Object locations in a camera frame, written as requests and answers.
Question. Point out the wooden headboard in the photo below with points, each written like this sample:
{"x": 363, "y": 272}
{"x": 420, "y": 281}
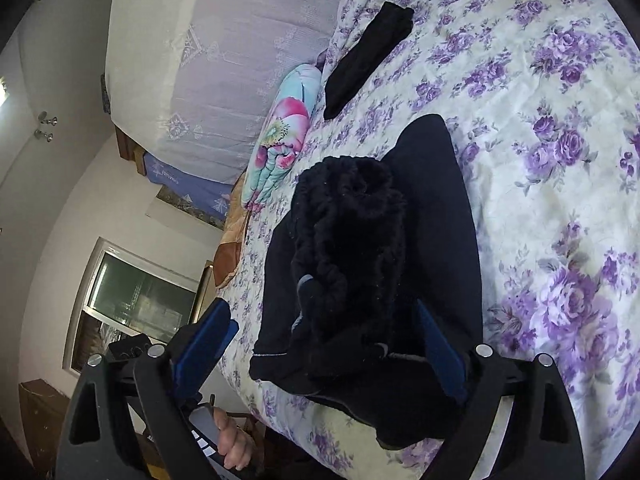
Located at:
{"x": 130, "y": 150}

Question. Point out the person's left hand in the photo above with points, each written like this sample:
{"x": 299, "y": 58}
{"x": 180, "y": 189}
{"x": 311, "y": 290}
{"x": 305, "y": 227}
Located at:
{"x": 235, "y": 440}

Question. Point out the folded teal pink floral quilt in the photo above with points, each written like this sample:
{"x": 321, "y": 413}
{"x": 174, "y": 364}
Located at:
{"x": 285, "y": 130}

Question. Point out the wooden frame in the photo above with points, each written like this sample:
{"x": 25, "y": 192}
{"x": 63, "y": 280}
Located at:
{"x": 200, "y": 290}

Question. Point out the dark navy pants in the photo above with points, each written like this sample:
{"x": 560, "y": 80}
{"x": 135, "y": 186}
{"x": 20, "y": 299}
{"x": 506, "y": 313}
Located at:
{"x": 350, "y": 235}

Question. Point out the blue patterned cloth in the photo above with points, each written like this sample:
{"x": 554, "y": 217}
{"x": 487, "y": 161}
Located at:
{"x": 190, "y": 185}

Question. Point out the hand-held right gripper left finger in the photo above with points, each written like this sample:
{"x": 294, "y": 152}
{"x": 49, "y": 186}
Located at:
{"x": 200, "y": 350}

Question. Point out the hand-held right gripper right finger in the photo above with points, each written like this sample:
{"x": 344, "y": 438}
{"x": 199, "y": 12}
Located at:
{"x": 440, "y": 355}

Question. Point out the metal wall hook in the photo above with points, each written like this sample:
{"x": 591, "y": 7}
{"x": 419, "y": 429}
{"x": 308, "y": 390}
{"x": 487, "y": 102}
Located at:
{"x": 45, "y": 135}
{"x": 49, "y": 120}

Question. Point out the white lace curtain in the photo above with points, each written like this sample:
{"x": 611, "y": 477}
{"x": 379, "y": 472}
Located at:
{"x": 225, "y": 35}

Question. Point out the orange-brown pillow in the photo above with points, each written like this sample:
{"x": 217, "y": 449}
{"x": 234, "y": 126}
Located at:
{"x": 230, "y": 255}

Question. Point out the small black cloth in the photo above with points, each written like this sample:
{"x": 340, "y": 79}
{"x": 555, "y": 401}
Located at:
{"x": 370, "y": 50}

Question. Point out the window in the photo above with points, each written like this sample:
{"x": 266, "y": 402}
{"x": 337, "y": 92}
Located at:
{"x": 135, "y": 290}

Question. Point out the purple floral bedspread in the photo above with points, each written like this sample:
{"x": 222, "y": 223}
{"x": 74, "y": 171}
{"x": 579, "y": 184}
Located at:
{"x": 525, "y": 160}

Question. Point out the wooden cabinet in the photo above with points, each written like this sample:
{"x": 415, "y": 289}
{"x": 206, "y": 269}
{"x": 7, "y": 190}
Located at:
{"x": 42, "y": 410}

